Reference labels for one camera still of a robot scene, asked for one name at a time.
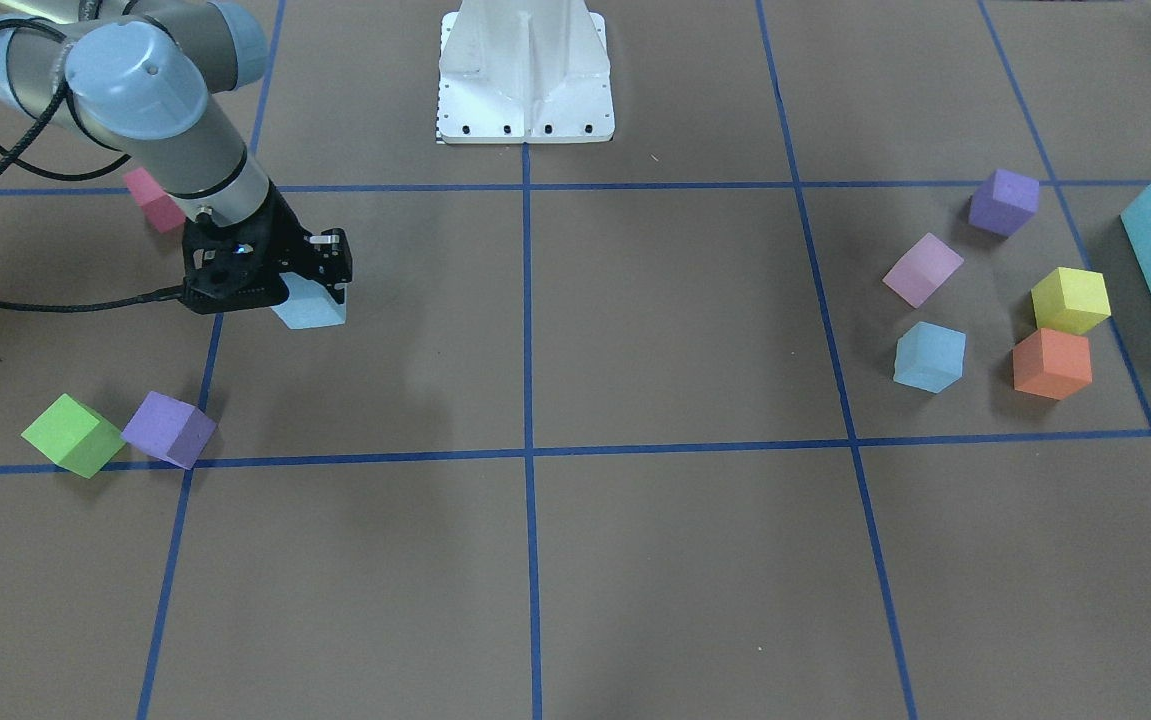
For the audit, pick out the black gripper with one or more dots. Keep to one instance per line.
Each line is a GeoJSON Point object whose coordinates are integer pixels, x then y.
{"type": "Point", "coordinates": [287, 242]}

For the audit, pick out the light blue foam block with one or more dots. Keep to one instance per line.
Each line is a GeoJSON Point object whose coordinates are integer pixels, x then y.
{"type": "Point", "coordinates": [309, 305]}
{"type": "Point", "coordinates": [930, 357]}

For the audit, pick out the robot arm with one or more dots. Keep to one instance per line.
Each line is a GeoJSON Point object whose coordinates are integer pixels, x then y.
{"type": "Point", "coordinates": [140, 78]}

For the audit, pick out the magenta foam block far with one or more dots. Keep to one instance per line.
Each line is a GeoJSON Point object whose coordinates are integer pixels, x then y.
{"type": "Point", "coordinates": [160, 210]}

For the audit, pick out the purple foam block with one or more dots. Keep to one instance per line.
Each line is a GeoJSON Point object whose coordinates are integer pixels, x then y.
{"type": "Point", "coordinates": [169, 430]}
{"type": "Point", "coordinates": [1004, 202]}

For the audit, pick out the green foam block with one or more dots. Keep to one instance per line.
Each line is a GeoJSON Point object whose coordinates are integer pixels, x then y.
{"type": "Point", "coordinates": [74, 437]}

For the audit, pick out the light pink foam block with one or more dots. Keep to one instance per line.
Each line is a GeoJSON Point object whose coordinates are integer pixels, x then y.
{"type": "Point", "coordinates": [922, 270]}

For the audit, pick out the orange foam block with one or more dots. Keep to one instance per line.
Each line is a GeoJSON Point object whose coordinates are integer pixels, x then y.
{"type": "Point", "coordinates": [1052, 364]}

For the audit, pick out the yellow foam block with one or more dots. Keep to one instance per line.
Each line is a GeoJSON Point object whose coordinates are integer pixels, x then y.
{"type": "Point", "coordinates": [1070, 300]}

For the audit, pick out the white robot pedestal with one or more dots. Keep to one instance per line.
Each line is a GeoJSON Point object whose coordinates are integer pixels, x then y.
{"type": "Point", "coordinates": [524, 72]}

